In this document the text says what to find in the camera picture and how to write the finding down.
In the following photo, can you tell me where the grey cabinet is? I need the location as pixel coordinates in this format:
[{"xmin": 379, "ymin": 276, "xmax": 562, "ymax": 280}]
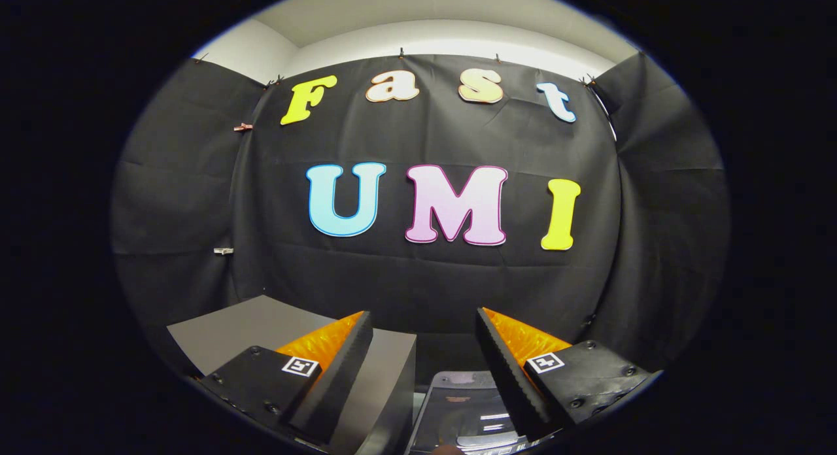
[{"xmin": 167, "ymin": 295, "xmax": 418, "ymax": 455}]

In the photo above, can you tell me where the dark washing machine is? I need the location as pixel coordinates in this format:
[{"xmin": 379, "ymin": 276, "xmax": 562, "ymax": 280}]
[{"xmin": 402, "ymin": 369, "xmax": 570, "ymax": 455}]

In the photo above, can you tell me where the dark washing machine lid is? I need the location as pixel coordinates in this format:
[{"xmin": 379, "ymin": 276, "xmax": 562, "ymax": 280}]
[{"xmin": 409, "ymin": 370, "xmax": 524, "ymax": 453}]

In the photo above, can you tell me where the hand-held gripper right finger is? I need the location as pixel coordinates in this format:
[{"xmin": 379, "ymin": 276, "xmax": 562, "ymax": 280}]
[{"xmin": 475, "ymin": 307, "xmax": 655, "ymax": 443}]

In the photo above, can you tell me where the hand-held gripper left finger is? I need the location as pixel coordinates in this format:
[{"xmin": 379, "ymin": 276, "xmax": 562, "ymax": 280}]
[{"xmin": 196, "ymin": 310, "xmax": 375, "ymax": 446}]

